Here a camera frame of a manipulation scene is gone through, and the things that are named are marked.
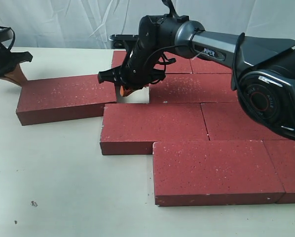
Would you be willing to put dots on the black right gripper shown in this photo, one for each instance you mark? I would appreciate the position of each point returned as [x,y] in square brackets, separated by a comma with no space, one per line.
[137,69]

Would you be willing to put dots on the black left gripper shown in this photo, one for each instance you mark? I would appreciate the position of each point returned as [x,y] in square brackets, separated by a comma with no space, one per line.
[10,69]

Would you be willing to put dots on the red brick with white chip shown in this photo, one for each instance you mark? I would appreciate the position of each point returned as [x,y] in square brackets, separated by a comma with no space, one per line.
[193,88]

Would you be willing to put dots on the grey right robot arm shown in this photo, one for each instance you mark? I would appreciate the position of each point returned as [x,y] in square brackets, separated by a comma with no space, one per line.
[262,69]

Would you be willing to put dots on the red brick front large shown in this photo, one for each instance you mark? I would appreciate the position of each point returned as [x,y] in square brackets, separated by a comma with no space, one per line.
[200,173]

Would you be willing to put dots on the white backdrop cloth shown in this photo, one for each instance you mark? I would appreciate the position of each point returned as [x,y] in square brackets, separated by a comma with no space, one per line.
[89,23]

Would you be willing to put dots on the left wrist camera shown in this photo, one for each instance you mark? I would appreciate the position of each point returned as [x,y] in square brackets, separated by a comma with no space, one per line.
[5,33]

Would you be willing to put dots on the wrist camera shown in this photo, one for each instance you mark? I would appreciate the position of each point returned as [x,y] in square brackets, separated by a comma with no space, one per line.
[122,41]
[5,33]

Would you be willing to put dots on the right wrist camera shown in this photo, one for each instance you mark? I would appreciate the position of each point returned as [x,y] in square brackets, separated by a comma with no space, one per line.
[122,41]

